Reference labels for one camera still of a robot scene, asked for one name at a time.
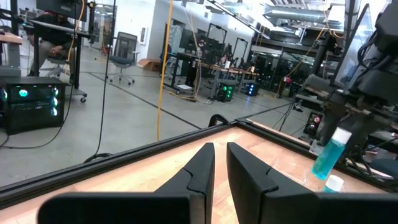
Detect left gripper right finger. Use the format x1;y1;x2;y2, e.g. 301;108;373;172
226;142;398;224

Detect yellow hanging cable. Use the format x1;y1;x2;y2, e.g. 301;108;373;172
155;0;174;142

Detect small computer blue lights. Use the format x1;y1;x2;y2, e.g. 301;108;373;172
245;82;260;97

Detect wooden desk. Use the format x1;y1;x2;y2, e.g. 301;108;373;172
0;30;24;78

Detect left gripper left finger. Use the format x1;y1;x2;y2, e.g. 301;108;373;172
37;142;216;224

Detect small computer red lights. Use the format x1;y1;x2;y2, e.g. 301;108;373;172
303;111;325;138

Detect black gantry frame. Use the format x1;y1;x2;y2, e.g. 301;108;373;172
206;22;228;63
232;37;250;63

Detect black coiled hanging cable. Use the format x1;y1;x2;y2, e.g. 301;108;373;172
83;0;117;164

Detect small computer green fans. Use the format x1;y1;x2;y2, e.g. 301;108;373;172
216;83;235;103

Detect black computer green lights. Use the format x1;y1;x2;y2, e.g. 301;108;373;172
0;77;67;136

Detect person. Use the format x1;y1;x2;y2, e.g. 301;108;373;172
26;11;78;78

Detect black monitor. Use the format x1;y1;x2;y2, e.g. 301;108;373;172
35;0;87;22

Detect grey office chair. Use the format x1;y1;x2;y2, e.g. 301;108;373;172
106;31;140;86

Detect cardboard box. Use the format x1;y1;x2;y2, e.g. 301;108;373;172
137;58;162;73

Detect clear plastic organizer cup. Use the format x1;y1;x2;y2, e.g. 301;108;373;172
300;164;352;194

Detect long wooden table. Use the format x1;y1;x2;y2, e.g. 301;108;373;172
198;62;261;100

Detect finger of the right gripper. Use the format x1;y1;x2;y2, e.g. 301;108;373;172
343;115;374;164
320;107;341;147

